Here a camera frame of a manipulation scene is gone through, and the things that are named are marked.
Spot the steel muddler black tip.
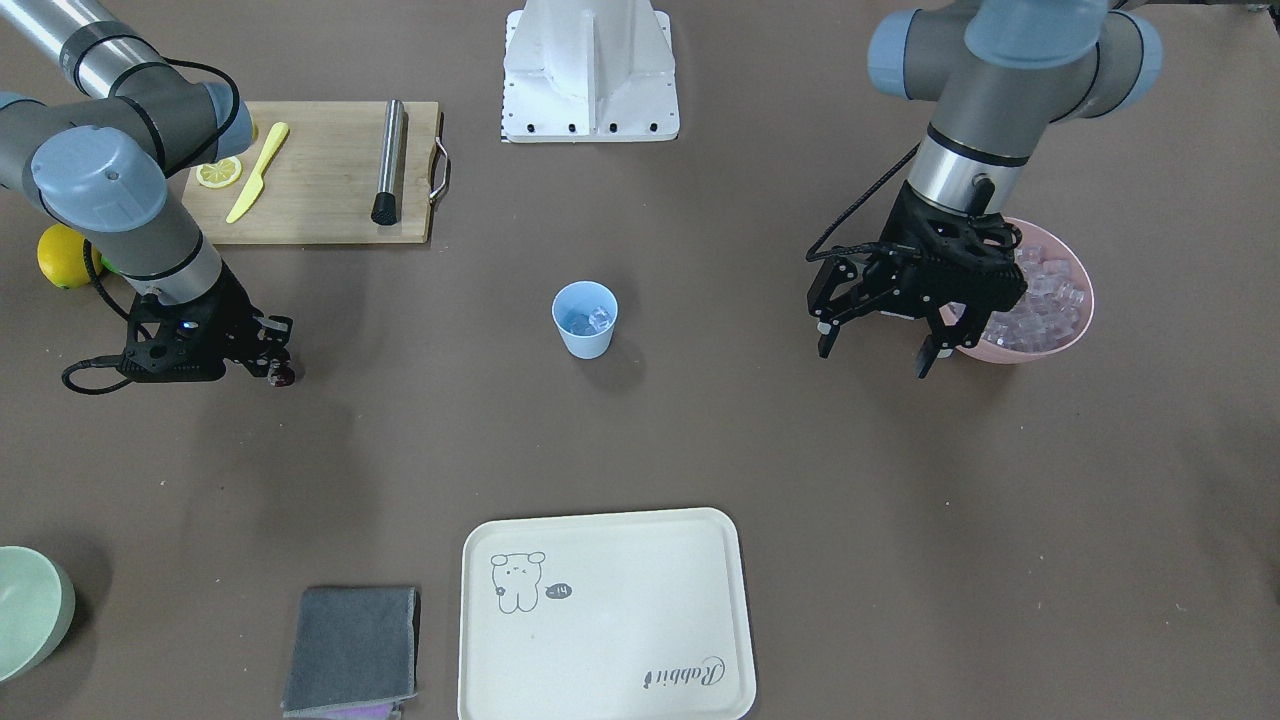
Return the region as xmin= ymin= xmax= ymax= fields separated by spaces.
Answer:
xmin=370 ymin=99 xmax=407 ymax=227

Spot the cream rabbit tray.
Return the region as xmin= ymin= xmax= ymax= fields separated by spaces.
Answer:
xmin=457 ymin=507 xmax=756 ymax=719

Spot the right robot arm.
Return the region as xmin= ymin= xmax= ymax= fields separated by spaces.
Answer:
xmin=1 ymin=1 xmax=294 ymax=395

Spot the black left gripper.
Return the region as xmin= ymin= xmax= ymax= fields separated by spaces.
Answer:
xmin=808 ymin=184 xmax=1028 ymax=379

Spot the mint green bowl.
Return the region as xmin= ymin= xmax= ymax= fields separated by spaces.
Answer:
xmin=1 ymin=546 xmax=76 ymax=683

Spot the yellow plastic knife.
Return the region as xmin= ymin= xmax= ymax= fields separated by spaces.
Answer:
xmin=224 ymin=122 xmax=291 ymax=224

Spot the bamboo cutting board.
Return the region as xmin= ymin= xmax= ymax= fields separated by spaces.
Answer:
xmin=183 ymin=101 xmax=448 ymax=247

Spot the yellow lemon near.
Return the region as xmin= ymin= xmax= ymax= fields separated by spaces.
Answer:
xmin=37 ymin=223 xmax=91 ymax=290

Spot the lemon half lower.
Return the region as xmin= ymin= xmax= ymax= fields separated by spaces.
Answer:
xmin=192 ymin=156 xmax=243 ymax=190

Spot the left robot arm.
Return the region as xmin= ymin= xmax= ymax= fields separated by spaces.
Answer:
xmin=806 ymin=1 xmax=1164 ymax=377

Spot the pink bowl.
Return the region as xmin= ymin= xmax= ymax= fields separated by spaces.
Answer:
xmin=940 ymin=217 xmax=1094 ymax=364

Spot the ice cube in cup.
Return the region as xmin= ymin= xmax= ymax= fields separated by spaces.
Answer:
xmin=562 ymin=306 xmax=614 ymax=337

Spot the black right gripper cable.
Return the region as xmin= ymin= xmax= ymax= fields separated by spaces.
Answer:
xmin=60 ymin=58 xmax=243 ymax=396

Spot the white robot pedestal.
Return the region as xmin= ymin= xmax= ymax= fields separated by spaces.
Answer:
xmin=500 ymin=1 xmax=681 ymax=143

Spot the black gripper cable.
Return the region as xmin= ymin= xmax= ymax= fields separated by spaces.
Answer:
xmin=60 ymin=58 xmax=243 ymax=396
xmin=805 ymin=143 xmax=922 ymax=266

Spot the light blue cup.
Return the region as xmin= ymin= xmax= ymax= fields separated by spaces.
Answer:
xmin=550 ymin=281 xmax=620 ymax=359

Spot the clear ice cubes pile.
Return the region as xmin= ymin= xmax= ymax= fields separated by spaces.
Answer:
xmin=950 ymin=243 xmax=1091 ymax=354

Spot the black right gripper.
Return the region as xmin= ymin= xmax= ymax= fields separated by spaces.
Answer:
xmin=118 ymin=265 xmax=294 ymax=386

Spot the grey folded cloth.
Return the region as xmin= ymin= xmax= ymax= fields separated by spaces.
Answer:
xmin=282 ymin=585 xmax=419 ymax=719

